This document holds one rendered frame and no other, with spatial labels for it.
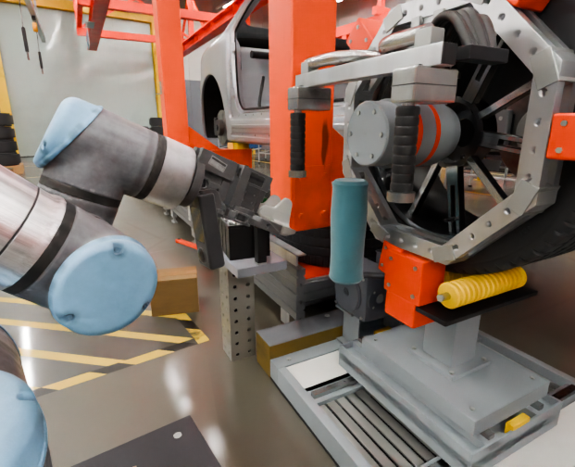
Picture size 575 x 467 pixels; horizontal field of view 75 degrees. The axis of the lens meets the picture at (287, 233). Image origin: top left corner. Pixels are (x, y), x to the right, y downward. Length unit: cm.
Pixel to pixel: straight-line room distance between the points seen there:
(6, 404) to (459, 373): 100
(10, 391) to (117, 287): 12
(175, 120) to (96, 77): 1077
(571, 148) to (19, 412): 75
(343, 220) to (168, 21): 248
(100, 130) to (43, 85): 1309
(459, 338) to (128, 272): 94
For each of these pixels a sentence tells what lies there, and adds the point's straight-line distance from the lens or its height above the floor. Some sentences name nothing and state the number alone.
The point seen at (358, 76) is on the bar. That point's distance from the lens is 76.
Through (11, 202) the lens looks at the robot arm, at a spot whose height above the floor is 81.
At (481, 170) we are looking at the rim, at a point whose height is 77.
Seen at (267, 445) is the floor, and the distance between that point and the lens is 122.
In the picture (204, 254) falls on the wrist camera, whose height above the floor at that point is 68.
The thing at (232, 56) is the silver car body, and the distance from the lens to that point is 331.
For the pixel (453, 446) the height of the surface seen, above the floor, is 15.
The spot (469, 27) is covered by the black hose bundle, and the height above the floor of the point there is 101.
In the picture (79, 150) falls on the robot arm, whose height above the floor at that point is 84.
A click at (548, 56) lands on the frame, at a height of 97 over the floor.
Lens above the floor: 87
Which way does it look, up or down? 16 degrees down
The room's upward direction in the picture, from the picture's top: straight up
